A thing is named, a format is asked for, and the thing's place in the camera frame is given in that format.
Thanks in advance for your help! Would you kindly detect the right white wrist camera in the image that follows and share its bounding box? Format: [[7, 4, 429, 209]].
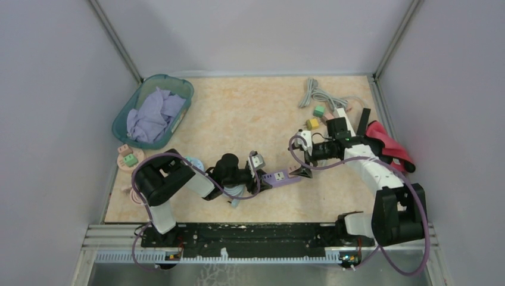
[[294, 129, 313, 156]]

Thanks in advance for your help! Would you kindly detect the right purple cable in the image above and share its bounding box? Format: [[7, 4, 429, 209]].
[[288, 135, 432, 277]]

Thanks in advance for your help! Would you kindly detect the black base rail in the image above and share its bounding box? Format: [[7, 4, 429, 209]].
[[141, 223, 375, 259]]

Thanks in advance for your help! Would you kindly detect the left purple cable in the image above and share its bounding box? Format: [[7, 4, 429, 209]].
[[130, 153, 262, 272]]

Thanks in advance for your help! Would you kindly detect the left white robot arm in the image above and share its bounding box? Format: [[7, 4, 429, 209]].
[[131, 149, 272, 247]]

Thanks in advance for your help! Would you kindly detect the white power strip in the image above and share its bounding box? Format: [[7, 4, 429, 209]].
[[333, 108, 355, 135]]

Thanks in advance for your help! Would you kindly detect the red and black cloth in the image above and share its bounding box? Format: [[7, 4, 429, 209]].
[[365, 120, 416, 173]]

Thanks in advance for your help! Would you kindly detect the purple power strip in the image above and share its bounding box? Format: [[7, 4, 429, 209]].
[[261, 169, 301, 189]]

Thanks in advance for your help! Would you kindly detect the grey coiled cable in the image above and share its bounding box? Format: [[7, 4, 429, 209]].
[[220, 183, 247, 209]]

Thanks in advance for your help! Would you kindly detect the blue round socket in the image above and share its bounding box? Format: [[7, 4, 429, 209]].
[[185, 157, 205, 172]]

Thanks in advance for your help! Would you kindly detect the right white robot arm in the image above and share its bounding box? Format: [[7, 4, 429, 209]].
[[288, 117, 429, 246]]

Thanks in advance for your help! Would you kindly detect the white strip grey cable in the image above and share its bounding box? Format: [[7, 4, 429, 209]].
[[298, 77, 350, 111]]

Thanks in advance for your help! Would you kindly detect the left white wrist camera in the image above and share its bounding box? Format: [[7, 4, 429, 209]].
[[248, 151, 266, 173]]

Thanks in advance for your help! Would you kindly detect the purple cable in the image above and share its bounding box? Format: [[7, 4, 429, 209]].
[[130, 153, 262, 272], [288, 135, 432, 277]]

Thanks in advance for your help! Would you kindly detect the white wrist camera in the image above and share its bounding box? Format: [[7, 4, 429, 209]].
[[248, 151, 266, 173], [294, 129, 313, 156]]

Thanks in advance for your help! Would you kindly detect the black power strip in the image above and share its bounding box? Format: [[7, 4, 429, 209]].
[[356, 108, 371, 136]]

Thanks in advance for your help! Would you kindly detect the yellow plug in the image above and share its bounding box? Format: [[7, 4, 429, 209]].
[[306, 117, 320, 130]]

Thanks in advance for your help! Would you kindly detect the pink coiled cable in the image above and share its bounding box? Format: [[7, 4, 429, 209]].
[[121, 185, 145, 205]]

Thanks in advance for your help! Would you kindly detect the purple cloth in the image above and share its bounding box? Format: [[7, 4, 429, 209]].
[[126, 87, 186, 144]]

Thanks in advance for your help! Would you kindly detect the pink round socket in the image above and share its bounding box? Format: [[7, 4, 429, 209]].
[[117, 148, 145, 173]]

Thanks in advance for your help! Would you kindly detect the teal plastic basin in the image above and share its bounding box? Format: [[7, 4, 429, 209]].
[[112, 74, 194, 150]]

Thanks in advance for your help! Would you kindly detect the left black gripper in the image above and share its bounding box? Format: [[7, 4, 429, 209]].
[[223, 167, 272, 195]]

